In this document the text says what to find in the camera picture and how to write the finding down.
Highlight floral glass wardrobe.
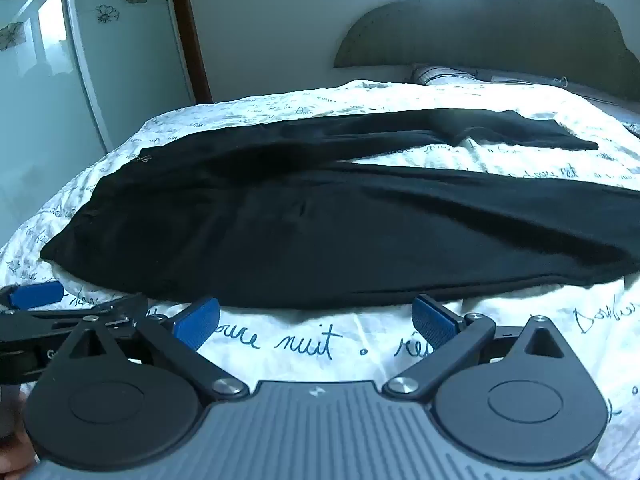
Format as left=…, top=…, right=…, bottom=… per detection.
left=0, top=0, right=197, bottom=257

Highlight black pants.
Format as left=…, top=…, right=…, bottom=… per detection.
left=39, top=107, right=640, bottom=311

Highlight brown wooden door frame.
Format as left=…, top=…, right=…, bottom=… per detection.
left=166, top=0, right=214, bottom=105

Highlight dark padded headboard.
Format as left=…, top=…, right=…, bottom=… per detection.
left=332, top=0, right=640, bottom=127

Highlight striped pillow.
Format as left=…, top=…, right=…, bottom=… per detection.
left=409, top=62, right=498, bottom=85

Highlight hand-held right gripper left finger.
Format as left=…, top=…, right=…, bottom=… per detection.
left=69, top=296, right=251, bottom=402

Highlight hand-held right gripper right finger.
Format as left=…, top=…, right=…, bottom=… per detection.
left=382, top=293, right=568, bottom=403

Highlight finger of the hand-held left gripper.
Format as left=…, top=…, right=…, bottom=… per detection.
left=0, top=293, right=149, bottom=335
left=0, top=282, right=65, bottom=312

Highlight person's left hand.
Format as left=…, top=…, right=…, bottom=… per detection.
left=0, top=392, right=38, bottom=480

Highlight white printed blanket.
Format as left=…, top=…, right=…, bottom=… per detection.
left=0, top=78, right=640, bottom=480

